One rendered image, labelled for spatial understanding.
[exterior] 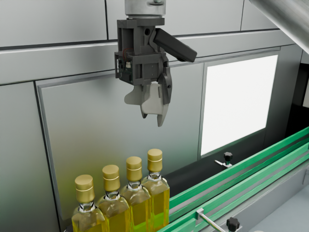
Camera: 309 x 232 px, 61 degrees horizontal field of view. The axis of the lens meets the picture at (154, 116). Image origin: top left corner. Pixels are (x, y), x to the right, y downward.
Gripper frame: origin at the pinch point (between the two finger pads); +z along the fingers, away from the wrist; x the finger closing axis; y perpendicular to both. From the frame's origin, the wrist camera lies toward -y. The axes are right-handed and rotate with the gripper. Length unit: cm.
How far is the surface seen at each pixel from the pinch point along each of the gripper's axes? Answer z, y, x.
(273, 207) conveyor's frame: 47, -51, 5
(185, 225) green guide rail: 28.6, -5.4, 6.2
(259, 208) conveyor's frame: 42, -41, 5
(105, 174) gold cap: 9.2, 12.8, 1.3
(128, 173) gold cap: 11.6, 7.3, 0.6
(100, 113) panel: 1.2, 7.6, -11.5
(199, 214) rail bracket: 29.0, -11.3, 5.1
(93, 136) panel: 6.9, 9.8, -11.5
